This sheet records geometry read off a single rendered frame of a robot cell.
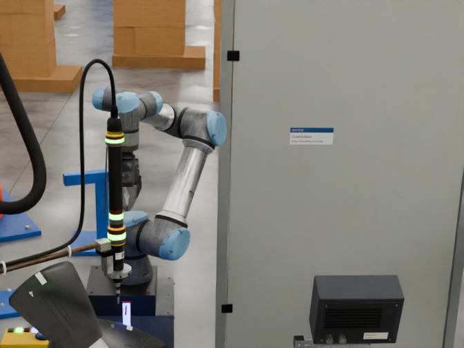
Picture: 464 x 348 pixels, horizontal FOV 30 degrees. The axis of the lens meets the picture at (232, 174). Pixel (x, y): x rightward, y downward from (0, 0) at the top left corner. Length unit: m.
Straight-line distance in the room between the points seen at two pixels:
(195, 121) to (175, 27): 8.42
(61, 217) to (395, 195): 3.03
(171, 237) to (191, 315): 2.23
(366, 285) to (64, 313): 0.94
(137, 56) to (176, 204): 8.51
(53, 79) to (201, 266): 4.89
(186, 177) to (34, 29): 7.31
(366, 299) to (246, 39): 1.60
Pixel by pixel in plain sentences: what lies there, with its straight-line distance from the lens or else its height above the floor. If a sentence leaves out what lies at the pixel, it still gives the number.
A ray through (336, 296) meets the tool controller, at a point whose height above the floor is 1.23.
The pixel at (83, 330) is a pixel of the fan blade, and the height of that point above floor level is 1.31.
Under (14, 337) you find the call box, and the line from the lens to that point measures 2.74.
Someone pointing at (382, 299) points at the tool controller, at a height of 1.22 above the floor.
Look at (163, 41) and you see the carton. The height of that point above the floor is 0.32.
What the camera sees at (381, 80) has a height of 1.54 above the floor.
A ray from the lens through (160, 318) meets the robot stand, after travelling 2.97.
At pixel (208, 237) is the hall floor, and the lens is 6.08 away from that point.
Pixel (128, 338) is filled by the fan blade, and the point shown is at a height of 1.18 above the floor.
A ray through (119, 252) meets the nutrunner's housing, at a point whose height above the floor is 1.52.
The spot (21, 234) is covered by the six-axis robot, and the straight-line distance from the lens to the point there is 6.13.
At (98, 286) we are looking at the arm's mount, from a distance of 2.99.
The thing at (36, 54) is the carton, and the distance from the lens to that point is 10.17.
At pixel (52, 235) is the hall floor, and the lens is 6.17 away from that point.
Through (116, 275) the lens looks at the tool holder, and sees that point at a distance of 2.18.
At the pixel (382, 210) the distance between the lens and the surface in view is 4.18.
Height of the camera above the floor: 2.41
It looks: 19 degrees down
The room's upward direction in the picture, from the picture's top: 1 degrees clockwise
